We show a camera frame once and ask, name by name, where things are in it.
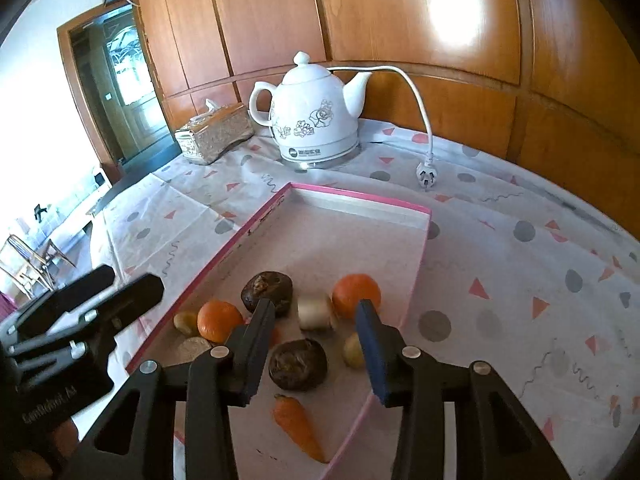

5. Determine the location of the white power cable with plug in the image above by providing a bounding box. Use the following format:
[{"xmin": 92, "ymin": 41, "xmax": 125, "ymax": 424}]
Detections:
[{"xmin": 327, "ymin": 64, "xmax": 441, "ymax": 192}]

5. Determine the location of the silver kettle base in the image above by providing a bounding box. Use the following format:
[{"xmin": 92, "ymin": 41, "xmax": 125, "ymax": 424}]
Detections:
[{"xmin": 279, "ymin": 142, "xmax": 363, "ymax": 171}]

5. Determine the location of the pink-rimmed tray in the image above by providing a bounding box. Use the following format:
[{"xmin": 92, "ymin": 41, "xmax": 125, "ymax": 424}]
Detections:
[{"xmin": 125, "ymin": 182, "xmax": 432, "ymax": 480}]

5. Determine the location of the patterned white tablecloth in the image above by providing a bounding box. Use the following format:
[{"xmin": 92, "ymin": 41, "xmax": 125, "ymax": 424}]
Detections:
[{"xmin": 90, "ymin": 117, "xmax": 640, "ymax": 480}]

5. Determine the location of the small yellow potato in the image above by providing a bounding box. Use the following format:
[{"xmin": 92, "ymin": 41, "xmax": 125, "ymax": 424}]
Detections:
[
  {"xmin": 343, "ymin": 332, "xmax": 368, "ymax": 369},
  {"xmin": 173, "ymin": 311, "xmax": 200, "ymax": 336}
]

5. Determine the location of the small carrot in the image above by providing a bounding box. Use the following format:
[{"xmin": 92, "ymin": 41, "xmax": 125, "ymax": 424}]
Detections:
[{"xmin": 272, "ymin": 394, "xmax": 326, "ymax": 463}]

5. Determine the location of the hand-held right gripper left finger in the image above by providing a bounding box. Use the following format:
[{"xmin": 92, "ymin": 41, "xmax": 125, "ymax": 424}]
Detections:
[{"xmin": 57, "ymin": 298, "xmax": 277, "ymax": 480}]

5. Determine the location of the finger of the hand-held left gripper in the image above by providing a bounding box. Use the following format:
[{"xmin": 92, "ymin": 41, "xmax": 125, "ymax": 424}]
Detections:
[
  {"xmin": 10, "ymin": 273, "xmax": 166, "ymax": 362},
  {"xmin": 0, "ymin": 265, "xmax": 117, "ymax": 342}
]

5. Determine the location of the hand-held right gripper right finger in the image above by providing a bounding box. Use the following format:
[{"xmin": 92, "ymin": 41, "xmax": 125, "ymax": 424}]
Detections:
[{"xmin": 355, "ymin": 299, "xmax": 571, "ymax": 480}]

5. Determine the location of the wooden chair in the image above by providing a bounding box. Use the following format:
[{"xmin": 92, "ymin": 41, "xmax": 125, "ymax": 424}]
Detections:
[{"xmin": 0, "ymin": 234, "xmax": 76, "ymax": 297}]

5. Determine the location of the dark brown mushroom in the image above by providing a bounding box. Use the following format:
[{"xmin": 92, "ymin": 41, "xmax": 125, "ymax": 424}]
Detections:
[{"xmin": 241, "ymin": 271, "xmax": 294, "ymax": 318}]

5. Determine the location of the small orange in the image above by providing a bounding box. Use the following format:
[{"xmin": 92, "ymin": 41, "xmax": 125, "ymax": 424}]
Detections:
[{"xmin": 197, "ymin": 300, "xmax": 246, "ymax": 343}]

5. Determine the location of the white floral electric kettle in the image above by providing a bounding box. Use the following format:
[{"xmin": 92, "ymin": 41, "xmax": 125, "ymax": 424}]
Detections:
[{"xmin": 249, "ymin": 51, "xmax": 373, "ymax": 160}]

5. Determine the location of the patterned tissue box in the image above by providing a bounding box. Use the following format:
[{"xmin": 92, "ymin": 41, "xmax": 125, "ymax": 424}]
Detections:
[{"xmin": 175, "ymin": 99, "xmax": 255, "ymax": 166}]

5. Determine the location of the brown-white mushroom piece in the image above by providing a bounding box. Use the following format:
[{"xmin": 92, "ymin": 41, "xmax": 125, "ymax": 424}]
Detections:
[{"xmin": 297, "ymin": 294, "xmax": 335, "ymax": 332}]

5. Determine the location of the person's left hand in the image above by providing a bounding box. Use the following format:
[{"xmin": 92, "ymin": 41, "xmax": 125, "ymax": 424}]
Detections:
[{"xmin": 0, "ymin": 417, "xmax": 81, "ymax": 480}]

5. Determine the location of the red tomato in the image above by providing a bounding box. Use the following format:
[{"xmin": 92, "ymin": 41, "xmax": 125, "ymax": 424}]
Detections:
[{"xmin": 243, "ymin": 316, "xmax": 282, "ymax": 347}]

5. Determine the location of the wooden glass door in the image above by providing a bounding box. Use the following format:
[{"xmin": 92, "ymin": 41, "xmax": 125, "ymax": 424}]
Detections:
[{"xmin": 57, "ymin": 2, "xmax": 183, "ymax": 171}]

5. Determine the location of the large orange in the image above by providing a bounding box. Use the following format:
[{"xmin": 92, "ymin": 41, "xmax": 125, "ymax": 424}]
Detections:
[{"xmin": 331, "ymin": 273, "xmax": 382, "ymax": 321}]

